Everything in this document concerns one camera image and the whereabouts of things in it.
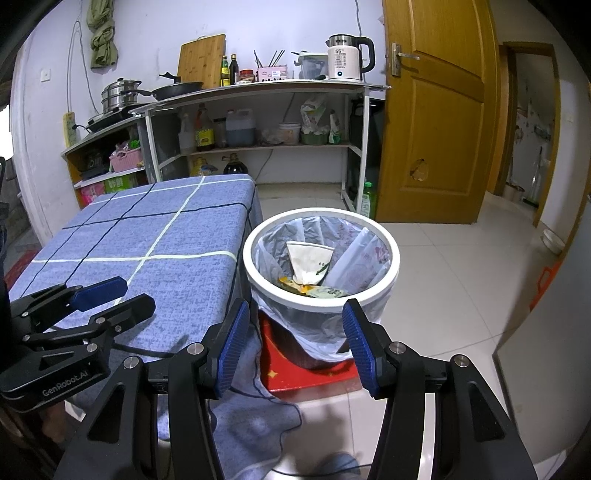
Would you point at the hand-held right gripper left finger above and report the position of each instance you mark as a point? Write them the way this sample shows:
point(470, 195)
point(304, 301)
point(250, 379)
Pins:
point(233, 350)

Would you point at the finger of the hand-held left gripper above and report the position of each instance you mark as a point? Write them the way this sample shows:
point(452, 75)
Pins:
point(101, 290)
point(129, 311)

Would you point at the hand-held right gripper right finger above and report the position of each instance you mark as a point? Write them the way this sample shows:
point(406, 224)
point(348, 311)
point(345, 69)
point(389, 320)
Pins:
point(360, 346)

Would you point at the white bin with plastic liner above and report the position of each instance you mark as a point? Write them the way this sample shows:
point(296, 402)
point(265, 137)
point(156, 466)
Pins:
point(318, 306)

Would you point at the yellow snack wrapper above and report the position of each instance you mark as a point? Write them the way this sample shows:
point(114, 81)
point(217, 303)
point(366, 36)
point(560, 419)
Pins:
point(292, 284)

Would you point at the white paper packet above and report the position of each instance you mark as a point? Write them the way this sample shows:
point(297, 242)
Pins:
point(307, 261)

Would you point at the red printed mat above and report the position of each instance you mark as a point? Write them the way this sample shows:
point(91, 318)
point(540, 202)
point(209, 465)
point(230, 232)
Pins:
point(300, 376)

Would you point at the pink printed box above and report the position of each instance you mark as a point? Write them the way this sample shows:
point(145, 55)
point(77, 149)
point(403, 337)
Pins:
point(92, 194)

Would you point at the green printed box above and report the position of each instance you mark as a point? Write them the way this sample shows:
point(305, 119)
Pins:
point(121, 183)

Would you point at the pink plastic basket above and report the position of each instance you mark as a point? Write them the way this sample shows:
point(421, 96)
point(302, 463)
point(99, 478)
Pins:
point(125, 160)

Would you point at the small wooden shelf unit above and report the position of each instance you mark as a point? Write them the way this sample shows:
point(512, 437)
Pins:
point(92, 157)

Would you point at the green plastic bottle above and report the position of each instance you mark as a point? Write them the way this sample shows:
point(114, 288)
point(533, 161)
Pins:
point(369, 201)

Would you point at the yellow plastic bottle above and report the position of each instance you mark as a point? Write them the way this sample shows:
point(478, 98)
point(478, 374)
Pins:
point(201, 167)

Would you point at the white power strip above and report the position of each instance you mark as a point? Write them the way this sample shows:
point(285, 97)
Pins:
point(69, 129)

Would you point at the black induction cooker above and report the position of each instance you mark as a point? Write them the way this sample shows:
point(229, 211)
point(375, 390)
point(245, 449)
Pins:
point(108, 121)

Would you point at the white plastic bottle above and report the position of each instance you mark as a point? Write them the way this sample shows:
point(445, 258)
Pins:
point(186, 136)

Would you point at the dark glass bottle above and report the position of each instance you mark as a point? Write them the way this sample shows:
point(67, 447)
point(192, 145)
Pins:
point(235, 167)

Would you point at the grey cabinet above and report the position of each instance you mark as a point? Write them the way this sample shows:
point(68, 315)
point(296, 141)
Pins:
point(540, 369)

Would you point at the yellow label oil bottle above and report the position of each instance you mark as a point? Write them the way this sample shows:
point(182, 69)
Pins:
point(205, 131)

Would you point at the orange plastic object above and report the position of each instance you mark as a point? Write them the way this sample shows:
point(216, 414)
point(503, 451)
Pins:
point(545, 286)

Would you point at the steel steamer pot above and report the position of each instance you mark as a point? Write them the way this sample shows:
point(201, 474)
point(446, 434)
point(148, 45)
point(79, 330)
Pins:
point(120, 94)

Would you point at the dark liquid jug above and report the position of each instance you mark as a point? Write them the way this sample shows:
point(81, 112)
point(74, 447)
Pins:
point(240, 129)

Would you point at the black frying pan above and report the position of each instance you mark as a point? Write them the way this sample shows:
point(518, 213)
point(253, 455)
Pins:
point(178, 90)

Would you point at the green white bag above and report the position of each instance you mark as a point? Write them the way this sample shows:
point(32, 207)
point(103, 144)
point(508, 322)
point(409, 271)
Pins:
point(335, 129)

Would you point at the white bowl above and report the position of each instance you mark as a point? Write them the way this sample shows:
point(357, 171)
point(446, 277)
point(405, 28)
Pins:
point(552, 241)

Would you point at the wooden door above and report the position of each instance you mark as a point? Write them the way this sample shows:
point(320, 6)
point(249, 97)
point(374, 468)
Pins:
point(438, 138)

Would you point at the white plastic bucket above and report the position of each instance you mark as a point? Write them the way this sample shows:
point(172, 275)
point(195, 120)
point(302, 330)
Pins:
point(289, 134)

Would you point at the white printed bag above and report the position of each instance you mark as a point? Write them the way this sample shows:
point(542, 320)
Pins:
point(314, 117)

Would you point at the yellow label sauce bottle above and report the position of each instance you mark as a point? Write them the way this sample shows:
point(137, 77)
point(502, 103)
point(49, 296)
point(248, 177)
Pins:
point(225, 73)

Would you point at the wooden cutting board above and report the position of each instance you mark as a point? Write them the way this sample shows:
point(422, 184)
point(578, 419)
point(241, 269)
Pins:
point(201, 60)

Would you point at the green hanging cloth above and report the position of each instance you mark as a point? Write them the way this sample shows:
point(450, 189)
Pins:
point(101, 37)

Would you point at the long grey metal rack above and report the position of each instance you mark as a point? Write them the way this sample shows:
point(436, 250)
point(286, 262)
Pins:
point(258, 90)

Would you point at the dark sauce bottle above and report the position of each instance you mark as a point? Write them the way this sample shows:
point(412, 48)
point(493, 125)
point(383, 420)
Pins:
point(234, 69)

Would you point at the red lidded jar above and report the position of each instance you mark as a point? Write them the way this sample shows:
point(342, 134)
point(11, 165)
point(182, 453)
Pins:
point(246, 76)

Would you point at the pink chopstick holder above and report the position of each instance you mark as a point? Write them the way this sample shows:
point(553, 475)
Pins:
point(271, 73)

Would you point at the clear plastic container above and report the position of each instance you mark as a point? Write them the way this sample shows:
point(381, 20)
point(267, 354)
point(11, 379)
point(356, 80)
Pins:
point(311, 67)

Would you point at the white electric kettle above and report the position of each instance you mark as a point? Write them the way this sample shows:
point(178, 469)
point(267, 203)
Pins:
point(344, 60)

